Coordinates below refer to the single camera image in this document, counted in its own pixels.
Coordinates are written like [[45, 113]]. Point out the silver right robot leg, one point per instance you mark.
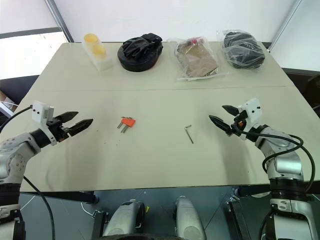
[[188, 217]]

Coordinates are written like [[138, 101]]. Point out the grey metal table leg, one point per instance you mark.
[[236, 217], [100, 222]]

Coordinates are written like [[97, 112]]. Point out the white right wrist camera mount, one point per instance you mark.
[[252, 110]]

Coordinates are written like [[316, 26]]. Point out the black punching mitt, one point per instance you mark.
[[140, 55]]

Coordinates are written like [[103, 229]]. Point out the clear bag with black item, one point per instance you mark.
[[242, 50]]

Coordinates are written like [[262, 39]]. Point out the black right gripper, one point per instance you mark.
[[238, 123]]

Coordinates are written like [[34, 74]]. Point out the dark rounded robot base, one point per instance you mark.
[[150, 238]]

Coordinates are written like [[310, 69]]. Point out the white cup tray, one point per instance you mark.
[[103, 63]]

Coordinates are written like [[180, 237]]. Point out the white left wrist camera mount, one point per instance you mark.
[[40, 111]]

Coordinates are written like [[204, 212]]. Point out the silver left robot leg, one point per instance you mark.
[[123, 217]]

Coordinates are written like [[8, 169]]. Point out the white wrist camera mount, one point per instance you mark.
[[40, 111], [252, 110]]

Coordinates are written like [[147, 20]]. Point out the yellow round cup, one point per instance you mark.
[[91, 38], [99, 51]]

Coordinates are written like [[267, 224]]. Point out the red plastic hex key holder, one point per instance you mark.
[[129, 122]]

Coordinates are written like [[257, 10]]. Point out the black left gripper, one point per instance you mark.
[[58, 131]]

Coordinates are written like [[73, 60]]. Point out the silver robot leg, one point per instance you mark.
[[123, 217], [188, 217]]

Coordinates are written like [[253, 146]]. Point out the orange part with screws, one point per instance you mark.
[[125, 129]]

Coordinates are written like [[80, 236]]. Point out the black table frame bar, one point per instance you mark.
[[65, 196], [255, 192]]

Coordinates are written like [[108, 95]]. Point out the clear bag with brown item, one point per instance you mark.
[[197, 60]]

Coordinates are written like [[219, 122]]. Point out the grey diagonal wall beam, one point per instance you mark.
[[287, 25], [62, 22]]

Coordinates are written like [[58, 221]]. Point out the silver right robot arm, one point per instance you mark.
[[282, 165]]

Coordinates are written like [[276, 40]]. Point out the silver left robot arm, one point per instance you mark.
[[15, 155]]

